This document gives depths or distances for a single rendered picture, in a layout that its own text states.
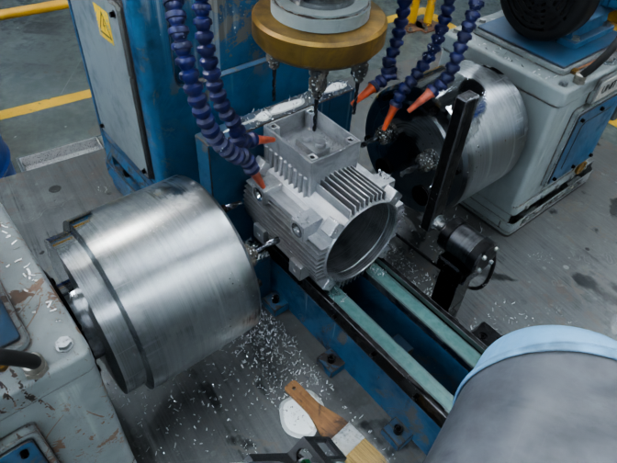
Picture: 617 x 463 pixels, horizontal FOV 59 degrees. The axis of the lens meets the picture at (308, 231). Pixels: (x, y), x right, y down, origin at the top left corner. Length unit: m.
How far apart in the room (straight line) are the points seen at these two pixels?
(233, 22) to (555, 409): 0.79
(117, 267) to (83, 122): 2.42
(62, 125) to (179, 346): 2.45
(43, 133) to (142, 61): 2.19
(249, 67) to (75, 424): 0.61
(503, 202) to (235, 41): 0.65
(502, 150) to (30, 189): 1.01
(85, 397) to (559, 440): 0.52
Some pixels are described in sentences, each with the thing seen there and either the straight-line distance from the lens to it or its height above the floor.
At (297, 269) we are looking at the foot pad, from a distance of 0.88.
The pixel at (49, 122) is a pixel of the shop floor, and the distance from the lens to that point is 3.11.
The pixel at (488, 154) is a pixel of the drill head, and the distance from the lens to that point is 1.00.
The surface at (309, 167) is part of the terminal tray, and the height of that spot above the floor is 1.14.
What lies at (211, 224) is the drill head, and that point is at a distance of 0.70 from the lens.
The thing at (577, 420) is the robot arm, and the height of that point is 1.44.
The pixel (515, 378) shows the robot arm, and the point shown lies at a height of 1.42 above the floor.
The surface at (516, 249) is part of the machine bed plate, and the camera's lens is 1.27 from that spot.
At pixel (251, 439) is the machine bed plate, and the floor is 0.80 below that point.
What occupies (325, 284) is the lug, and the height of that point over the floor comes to 0.96.
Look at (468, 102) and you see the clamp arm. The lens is 0.80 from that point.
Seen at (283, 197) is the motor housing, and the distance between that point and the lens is 0.87.
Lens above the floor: 1.64
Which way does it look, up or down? 45 degrees down
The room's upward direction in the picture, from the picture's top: 4 degrees clockwise
